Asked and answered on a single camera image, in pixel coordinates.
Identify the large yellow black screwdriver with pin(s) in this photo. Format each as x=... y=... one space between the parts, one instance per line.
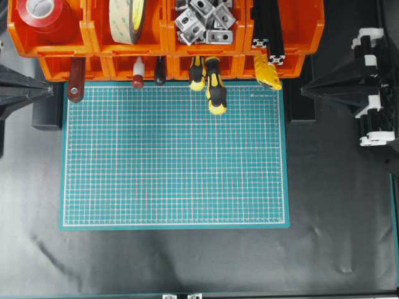
x=216 y=93

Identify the dark handle tool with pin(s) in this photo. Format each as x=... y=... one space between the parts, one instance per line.
x=160 y=71

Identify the orange upper bin far left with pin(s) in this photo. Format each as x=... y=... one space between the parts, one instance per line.
x=29 y=44

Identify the silver corner bracket front right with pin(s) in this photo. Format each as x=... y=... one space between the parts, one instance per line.
x=219 y=37

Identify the orange upper bin profiles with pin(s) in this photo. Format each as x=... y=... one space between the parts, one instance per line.
x=302 y=25

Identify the orange bin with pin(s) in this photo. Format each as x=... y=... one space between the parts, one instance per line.
x=29 y=44
x=57 y=69

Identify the silver corner bracket front left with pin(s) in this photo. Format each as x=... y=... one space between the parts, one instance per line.
x=193 y=35

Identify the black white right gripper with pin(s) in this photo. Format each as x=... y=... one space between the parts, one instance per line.
x=370 y=93

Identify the black rack base block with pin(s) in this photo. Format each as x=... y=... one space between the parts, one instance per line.
x=298 y=108
x=47 y=112

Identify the black aluminium profile upper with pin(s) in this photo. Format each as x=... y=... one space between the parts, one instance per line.
x=260 y=38

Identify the orange upper bin brackets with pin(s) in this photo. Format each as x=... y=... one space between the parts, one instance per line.
x=177 y=49

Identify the green cutting mat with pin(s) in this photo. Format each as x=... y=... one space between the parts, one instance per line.
x=156 y=158

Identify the silver corner bracket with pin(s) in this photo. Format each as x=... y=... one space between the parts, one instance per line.
x=219 y=37
x=223 y=19
x=204 y=8
x=193 y=35
x=186 y=19

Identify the small yellow black screwdriver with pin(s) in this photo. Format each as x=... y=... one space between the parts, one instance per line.
x=197 y=73

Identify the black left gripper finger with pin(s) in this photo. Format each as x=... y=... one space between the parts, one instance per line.
x=18 y=91

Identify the black rack base block right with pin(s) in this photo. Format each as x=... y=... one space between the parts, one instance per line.
x=298 y=108

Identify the orange lower bin knife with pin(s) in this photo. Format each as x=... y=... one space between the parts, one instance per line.
x=291 y=68

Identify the beige double-sided tape roll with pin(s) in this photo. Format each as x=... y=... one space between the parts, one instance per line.
x=126 y=19

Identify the orange lower bin screwdrivers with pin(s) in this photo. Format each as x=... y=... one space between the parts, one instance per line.
x=229 y=66

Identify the black rack base block left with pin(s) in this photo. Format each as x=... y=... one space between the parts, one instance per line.
x=47 y=112

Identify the orange lower bin far left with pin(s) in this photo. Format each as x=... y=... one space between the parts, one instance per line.
x=57 y=69

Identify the brown wooden handle tool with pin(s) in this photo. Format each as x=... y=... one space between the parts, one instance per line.
x=75 y=92

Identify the black aluminium profile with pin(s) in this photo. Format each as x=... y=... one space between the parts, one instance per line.
x=260 y=38
x=274 y=33

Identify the orange upper bin tape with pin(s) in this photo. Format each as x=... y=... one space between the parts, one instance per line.
x=153 y=39

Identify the black aluminium profile lower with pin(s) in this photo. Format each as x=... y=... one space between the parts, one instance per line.
x=274 y=33

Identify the silver bracket at bottom edge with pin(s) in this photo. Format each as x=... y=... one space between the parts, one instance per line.
x=169 y=296

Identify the silver corner bracket centre right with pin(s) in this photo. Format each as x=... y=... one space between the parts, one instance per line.
x=223 y=19

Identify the silver corner bracket top centre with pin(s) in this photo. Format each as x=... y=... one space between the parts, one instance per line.
x=204 y=8

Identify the silver corner bracket middle left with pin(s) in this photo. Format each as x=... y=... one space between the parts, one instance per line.
x=186 y=19

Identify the red tape roll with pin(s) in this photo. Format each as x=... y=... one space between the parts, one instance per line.
x=54 y=21

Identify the orange lower bin bottles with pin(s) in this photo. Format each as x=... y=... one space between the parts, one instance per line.
x=121 y=67

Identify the yellow utility knife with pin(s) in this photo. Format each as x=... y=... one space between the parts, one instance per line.
x=266 y=73

